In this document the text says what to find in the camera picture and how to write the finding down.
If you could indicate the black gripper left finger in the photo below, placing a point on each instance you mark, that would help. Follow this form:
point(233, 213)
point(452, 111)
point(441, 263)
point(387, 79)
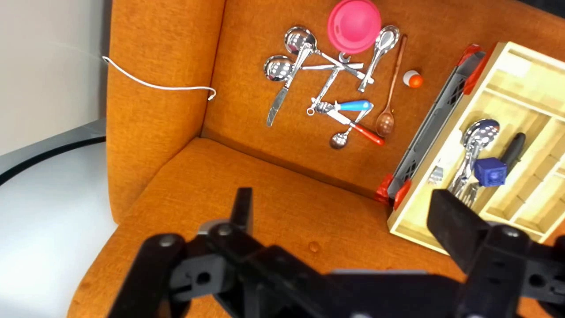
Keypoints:
point(177, 270)

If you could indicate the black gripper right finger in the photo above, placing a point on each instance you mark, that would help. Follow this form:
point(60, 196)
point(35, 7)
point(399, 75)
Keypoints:
point(500, 265)

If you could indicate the wooden cutlery tray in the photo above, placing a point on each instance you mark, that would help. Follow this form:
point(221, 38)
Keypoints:
point(530, 88)

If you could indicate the orange fabric sofa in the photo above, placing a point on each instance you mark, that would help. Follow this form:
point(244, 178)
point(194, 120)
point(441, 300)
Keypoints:
point(177, 176)

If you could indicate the large silver spoon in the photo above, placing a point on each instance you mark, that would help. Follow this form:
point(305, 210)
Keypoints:
point(482, 134)

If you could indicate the black case with red corners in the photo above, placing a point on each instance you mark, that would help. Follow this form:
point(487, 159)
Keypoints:
point(434, 116)

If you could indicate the brown wooden spoon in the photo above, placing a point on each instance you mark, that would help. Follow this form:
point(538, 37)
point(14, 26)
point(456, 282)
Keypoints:
point(385, 123)

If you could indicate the small silver spoon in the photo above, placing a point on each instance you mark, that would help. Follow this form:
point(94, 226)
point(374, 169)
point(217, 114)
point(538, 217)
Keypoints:
point(337, 139)

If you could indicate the small orange white cap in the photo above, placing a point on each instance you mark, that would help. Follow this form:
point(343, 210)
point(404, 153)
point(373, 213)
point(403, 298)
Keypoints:
point(413, 79)

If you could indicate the thin silver utensil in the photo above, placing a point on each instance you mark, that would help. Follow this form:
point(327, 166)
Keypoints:
point(346, 65)

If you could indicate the white cup with pink lid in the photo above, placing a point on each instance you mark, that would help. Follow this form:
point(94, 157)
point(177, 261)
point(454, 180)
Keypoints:
point(353, 26)

